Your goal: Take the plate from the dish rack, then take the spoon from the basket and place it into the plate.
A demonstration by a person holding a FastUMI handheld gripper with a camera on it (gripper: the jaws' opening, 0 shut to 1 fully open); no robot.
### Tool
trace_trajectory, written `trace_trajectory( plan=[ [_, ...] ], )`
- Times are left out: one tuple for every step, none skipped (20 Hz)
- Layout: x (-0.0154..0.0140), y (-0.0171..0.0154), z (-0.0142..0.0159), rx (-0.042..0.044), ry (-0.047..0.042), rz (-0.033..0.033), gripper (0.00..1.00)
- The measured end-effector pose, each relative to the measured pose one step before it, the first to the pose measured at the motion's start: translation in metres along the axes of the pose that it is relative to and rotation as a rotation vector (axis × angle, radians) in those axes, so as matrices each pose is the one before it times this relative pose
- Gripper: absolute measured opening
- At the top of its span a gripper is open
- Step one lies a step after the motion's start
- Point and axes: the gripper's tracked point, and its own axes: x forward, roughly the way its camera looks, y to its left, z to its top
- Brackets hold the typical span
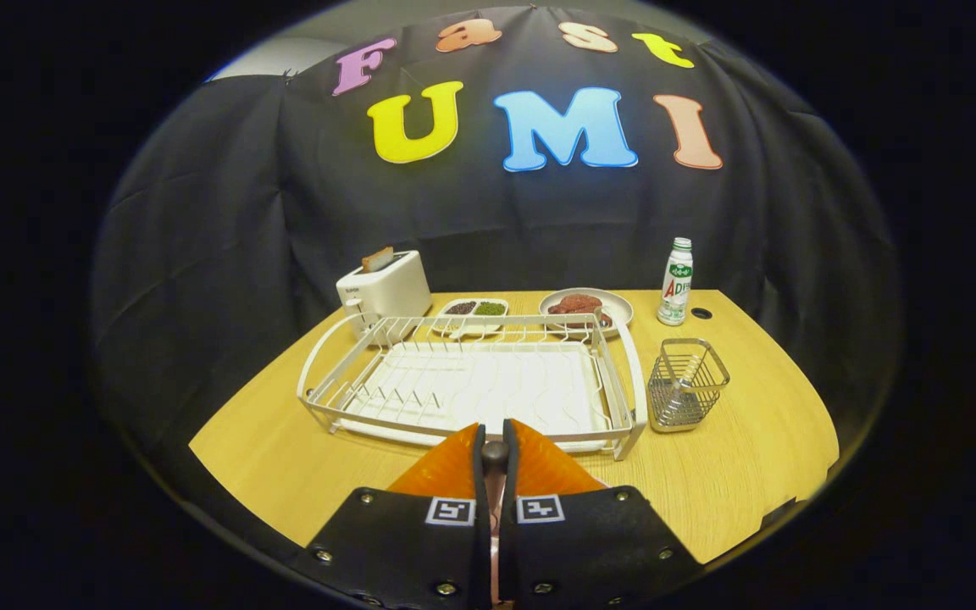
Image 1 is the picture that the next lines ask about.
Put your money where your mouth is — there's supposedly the white divided dish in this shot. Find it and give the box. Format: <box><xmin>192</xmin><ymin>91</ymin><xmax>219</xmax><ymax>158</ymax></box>
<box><xmin>435</xmin><ymin>297</ymin><xmax>510</xmax><ymax>338</ymax></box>

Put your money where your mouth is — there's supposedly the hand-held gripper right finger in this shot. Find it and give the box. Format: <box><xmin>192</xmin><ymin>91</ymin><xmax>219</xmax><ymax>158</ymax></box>
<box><xmin>498</xmin><ymin>419</ymin><xmax>703</xmax><ymax>610</ymax></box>

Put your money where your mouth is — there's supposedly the beige round dish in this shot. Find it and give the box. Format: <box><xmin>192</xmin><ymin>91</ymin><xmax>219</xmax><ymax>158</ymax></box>
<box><xmin>539</xmin><ymin>287</ymin><xmax>635</xmax><ymax>338</ymax></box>

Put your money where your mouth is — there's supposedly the black backdrop cloth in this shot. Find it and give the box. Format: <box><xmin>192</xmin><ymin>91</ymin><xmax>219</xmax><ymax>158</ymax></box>
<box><xmin>90</xmin><ymin>4</ymin><xmax>904</xmax><ymax>475</ymax></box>

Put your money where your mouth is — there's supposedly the metal wire basket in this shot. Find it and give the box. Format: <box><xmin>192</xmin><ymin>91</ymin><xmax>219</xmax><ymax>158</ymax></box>
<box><xmin>647</xmin><ymin>338</ymin><xmax>731</xmax><ymax>434</ymax></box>

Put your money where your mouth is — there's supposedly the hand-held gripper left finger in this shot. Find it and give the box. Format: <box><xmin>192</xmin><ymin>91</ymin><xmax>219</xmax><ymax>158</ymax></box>
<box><xmin>306</xmin><ymin>424</ymin><xmax>489</xmax><ymax>610</ymax></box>

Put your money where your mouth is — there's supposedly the white toaster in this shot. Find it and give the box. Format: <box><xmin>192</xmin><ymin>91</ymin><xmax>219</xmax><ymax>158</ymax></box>
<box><xmin>335</xmin><ymin>250</ymin><xmax>433</xmax><ymax>340</ymax></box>

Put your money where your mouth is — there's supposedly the white drink bottle green label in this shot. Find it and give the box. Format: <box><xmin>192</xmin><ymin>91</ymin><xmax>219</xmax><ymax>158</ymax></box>
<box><xmin>657</xmin><ymin>237</ymin><xmax>694</xmax><ymax>327</ymax></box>

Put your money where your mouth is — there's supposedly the white wire dish rack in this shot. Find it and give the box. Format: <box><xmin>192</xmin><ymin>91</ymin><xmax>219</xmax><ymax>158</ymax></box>
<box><xmin>297</xmin><ymin>312</ymin><xmax>649</xmax><ymax>462</ymax></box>

